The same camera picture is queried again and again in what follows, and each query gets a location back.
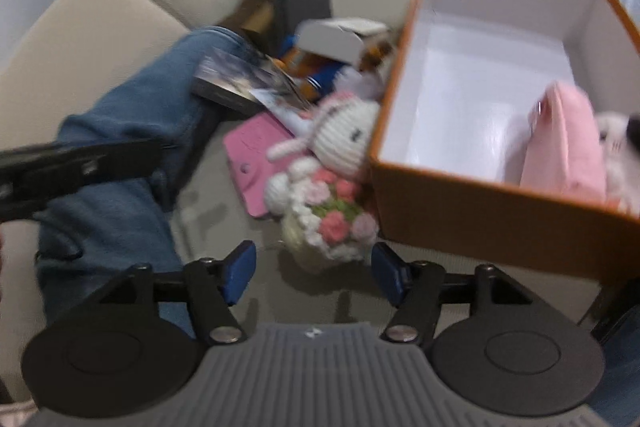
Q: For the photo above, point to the dark grey box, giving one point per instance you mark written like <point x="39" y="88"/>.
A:
<point x="305" y="9"/>

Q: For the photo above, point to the printed paper card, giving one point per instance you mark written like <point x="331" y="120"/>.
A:
<point x="287" y="107"/>

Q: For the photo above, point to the pink snap card wallet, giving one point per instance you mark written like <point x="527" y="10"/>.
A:
<point x="250" y="157"/>

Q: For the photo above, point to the orange and blue packet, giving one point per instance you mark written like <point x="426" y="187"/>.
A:
<point x="320" y="74"/>

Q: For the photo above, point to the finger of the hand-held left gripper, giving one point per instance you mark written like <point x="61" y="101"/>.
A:
<point x="75" y="167"/>

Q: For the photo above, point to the person's jeans leg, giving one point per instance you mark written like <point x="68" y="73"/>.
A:
<point x="622" y="367"/>
<point x="125" y="117"/>

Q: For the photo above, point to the crochet bunny with flower bouquet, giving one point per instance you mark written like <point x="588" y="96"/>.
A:
<point x="340" y="134"/>

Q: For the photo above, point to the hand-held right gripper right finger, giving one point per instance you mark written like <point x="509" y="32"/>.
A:
<point x="389" y="274"/>

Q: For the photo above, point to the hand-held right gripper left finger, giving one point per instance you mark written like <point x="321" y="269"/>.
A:
<point x="239" y="274"/>

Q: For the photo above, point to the white plush toy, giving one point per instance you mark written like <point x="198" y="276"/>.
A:
<point x="620" y="167"/>

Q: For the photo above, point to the pink pouch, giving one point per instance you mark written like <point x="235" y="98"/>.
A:
<point x="565" y="147"/>

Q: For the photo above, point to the small white open carton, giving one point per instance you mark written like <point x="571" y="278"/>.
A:
<point x="330" y="39"/>

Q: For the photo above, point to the orange cardboard box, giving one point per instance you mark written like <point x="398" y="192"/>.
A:
<point x="450" y="227"/>

